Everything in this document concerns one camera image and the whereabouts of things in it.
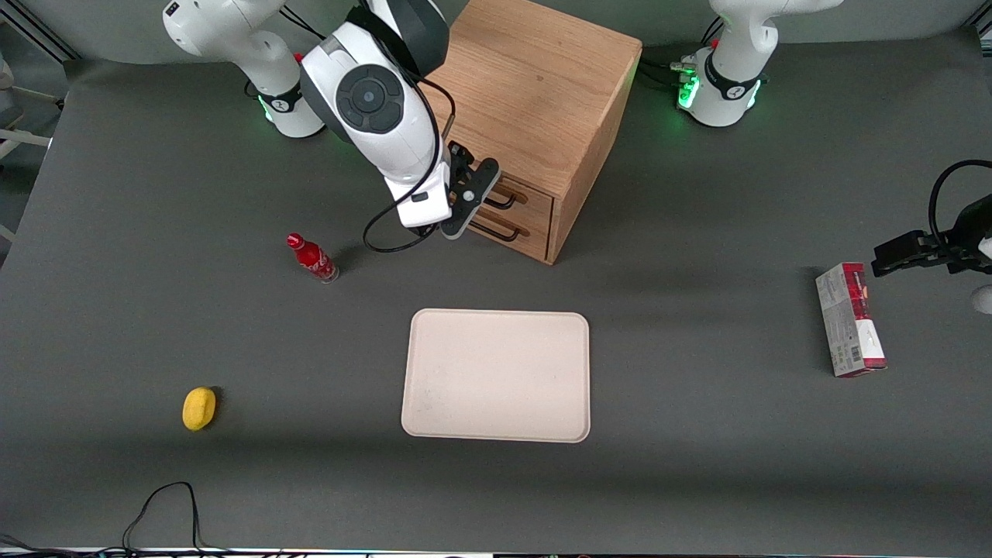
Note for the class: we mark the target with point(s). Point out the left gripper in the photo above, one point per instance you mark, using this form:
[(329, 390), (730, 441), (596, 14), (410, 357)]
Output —
[(959, 246)]

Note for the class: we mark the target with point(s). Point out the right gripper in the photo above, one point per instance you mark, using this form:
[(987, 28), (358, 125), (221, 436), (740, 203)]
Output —
[(460, 170)]

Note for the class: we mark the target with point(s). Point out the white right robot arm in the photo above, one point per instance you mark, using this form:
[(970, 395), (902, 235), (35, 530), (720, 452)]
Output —
[(372, 97)]

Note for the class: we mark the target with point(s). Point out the wooden drawer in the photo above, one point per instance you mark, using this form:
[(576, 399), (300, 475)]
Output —
[(539, 203), (535, 240)]

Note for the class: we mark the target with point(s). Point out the wooden drawer cabinet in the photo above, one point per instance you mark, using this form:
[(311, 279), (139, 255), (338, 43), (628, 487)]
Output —
[(535, 85)]

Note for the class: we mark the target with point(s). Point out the red and grey carton box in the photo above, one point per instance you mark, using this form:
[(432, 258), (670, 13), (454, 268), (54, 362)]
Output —
[(849, 325)]

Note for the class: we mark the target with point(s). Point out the small red soda bottle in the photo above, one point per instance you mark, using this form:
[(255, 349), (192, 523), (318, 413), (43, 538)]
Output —
[(314, 260)]

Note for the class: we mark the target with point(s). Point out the cream rectangular tray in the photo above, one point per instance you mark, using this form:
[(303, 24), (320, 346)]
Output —
[(496, 376)]

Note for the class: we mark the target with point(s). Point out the yellow lemon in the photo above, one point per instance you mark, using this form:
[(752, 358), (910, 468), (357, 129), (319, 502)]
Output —
[(199, 408)]

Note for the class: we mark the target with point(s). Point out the white metal stand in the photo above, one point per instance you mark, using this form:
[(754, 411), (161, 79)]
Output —
[(15, 136)]

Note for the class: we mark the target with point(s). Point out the aluminium frame rail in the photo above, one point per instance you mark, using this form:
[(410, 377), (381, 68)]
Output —
[(983, 27), (39, 31)]

